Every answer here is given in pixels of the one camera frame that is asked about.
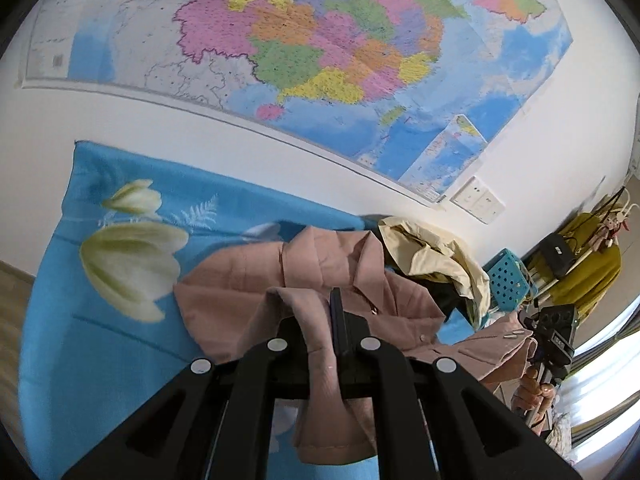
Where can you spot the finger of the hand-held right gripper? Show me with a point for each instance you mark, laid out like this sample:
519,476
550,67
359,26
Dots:
527,322

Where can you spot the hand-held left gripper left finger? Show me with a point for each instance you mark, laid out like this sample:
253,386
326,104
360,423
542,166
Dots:
287,376

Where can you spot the colourful wall map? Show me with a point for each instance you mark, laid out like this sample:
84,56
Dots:
300,60

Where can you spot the blue perforated basket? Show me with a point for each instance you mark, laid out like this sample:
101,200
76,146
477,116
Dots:
507,280

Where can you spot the pink coat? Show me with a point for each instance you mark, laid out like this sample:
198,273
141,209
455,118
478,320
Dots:
240,285

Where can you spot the white clothes rack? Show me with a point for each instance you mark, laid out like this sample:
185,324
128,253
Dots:
582,261

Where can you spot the dark cloth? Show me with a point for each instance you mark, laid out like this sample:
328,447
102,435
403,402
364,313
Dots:
450,301

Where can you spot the cream jacket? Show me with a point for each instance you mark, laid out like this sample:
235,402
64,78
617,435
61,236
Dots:
430,255

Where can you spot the person's right hand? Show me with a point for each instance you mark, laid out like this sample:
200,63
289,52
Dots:
527,391

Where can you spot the olive yellow garment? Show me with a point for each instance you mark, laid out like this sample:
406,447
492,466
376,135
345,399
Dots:
595,272

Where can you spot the blue floral bed sheet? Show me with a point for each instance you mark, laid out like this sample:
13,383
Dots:
75,360

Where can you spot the white wall socket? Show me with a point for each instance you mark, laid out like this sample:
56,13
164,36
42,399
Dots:
490,208
467,192

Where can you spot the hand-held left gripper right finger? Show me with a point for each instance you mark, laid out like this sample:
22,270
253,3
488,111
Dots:
338,325

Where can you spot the black bag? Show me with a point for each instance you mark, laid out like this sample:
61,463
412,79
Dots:
555,256

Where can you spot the light curtain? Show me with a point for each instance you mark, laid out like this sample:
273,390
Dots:
600,385

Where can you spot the plush toy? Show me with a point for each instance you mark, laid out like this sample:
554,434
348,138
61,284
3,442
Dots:
611,227

